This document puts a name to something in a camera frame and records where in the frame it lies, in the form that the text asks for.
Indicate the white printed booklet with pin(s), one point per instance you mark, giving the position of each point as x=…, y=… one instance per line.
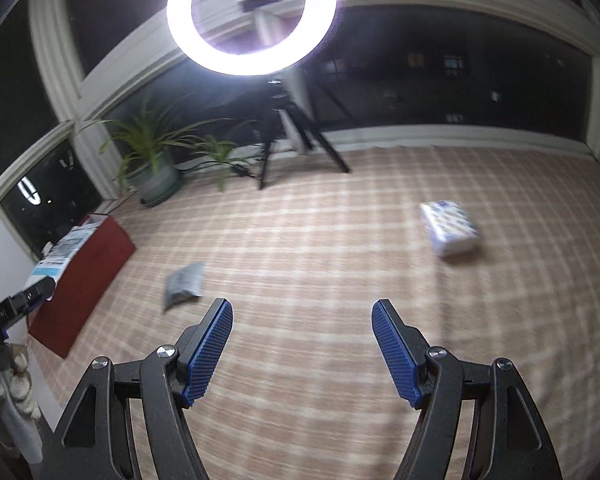
x=65, y=252

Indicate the person's left hand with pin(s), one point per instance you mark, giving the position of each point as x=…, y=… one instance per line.
x=17, y=380

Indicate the white tissue packet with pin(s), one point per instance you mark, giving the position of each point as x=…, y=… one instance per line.
x=450, y=227

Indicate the red box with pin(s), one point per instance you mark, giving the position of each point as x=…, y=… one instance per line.
x=87, y=280

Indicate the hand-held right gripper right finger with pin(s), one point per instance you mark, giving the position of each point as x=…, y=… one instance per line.
x=395, y=355

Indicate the clear plastic packet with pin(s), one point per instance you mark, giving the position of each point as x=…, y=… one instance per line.
x=182, y=285

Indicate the beige plaid blanket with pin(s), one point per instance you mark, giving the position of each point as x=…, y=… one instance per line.
x=305, y=260

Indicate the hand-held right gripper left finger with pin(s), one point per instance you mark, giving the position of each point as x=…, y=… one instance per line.
x=207, y=350

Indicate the potted green plant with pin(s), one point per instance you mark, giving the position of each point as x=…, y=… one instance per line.
x=152, y=175

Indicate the black tripod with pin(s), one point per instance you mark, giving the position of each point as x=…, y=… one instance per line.
x=290, y=115

